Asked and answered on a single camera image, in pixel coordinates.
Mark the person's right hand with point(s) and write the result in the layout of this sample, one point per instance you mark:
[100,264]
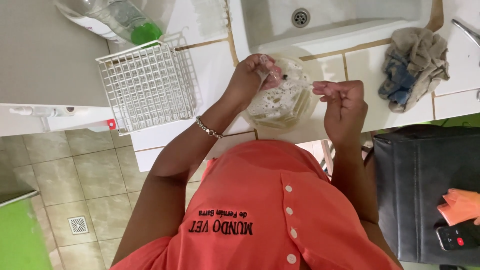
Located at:
[345,108]

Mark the person's left hand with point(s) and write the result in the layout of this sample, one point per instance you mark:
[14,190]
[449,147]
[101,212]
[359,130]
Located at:
[245,80]

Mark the person's right fingers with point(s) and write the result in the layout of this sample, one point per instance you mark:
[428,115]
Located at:
[324,89]

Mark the person's left fingers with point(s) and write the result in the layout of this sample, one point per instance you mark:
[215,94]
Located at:
[270,73]

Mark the clear bowl of soapy water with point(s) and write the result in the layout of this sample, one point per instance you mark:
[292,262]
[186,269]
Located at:
[281,107]

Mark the metal sink drain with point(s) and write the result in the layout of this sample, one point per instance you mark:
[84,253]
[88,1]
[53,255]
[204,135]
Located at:
[300,17]

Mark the white sink basin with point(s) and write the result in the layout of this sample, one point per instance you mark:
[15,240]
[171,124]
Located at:
[337,22]

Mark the grey and blue rag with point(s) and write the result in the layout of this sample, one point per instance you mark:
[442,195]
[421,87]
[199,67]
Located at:
[416,63]

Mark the black leather chair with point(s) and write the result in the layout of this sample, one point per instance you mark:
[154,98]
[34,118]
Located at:
[408,187]

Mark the clear bottle with green liquid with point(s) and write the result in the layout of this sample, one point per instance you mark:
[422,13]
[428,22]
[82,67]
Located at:
[144,32]

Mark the orange button shirt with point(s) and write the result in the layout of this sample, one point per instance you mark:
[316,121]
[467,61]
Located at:
[262,210]

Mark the metal tool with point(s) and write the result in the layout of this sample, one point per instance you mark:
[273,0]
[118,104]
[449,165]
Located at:
[467,33]

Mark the orange plastic glove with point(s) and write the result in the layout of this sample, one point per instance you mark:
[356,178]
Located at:
[459,206]

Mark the clear bottle with white label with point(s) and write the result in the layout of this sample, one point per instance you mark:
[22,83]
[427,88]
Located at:
[88,20]

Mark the black phone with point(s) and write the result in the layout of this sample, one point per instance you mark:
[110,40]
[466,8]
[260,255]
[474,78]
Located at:
[455,238]

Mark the white shelf with small items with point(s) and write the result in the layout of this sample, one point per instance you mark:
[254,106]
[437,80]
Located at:
[45,116]

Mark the square floor drain grate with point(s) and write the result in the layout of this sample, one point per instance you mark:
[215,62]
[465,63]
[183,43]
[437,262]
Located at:
[78,225]

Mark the green panel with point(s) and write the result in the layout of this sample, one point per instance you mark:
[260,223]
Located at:
[20,240]

